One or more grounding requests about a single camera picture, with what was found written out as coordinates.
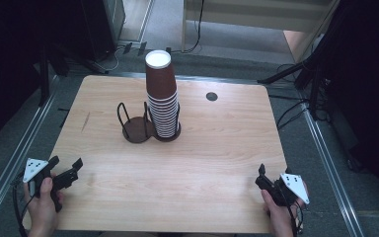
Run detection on black stand pole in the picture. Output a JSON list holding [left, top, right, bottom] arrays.
[[38, 45, 52, 108]]

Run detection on person's left hand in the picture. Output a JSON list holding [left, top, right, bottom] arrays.
[[23, 177, 65, 237]]

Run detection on person's right hand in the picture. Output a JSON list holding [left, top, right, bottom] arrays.
[[261, 181, 310, 237]]

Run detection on white desk leg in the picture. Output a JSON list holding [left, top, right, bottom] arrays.
[[181, 0, 190, 52]]

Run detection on black tripod leg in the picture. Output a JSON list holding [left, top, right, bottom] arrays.
[[257, 60, 314, 85]]

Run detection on dark cabinet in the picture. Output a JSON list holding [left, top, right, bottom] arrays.
[[80, 0, 126, 61]]

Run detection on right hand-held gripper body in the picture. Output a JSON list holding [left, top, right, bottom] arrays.
[[256, 173, 310, 207]]

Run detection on black floor cables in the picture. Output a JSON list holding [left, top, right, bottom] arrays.
[[268, 94, 311, 130]]

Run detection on white floor cable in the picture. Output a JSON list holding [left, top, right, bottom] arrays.
[[102, 45, 126, 73]]

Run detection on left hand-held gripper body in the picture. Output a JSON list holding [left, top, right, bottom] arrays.
[[23, 157, 80, 213]]

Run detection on aluminium floor rail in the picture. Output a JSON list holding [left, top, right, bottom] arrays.
[[0, 74, 61, 228], [301, 104, 367, 237]]

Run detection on black hanging cable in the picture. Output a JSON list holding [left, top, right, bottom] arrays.
[[171, 0, 206, 54]]

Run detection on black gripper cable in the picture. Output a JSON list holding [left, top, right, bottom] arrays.
[[10, 179, 30, 237], [286, 197, 306, 237]]

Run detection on black wire cup rack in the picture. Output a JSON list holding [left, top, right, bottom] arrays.
[[116, 101, 183, 144]]

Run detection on stack of brown paper cups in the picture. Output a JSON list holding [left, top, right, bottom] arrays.
[[144, 49, 180, 138]]

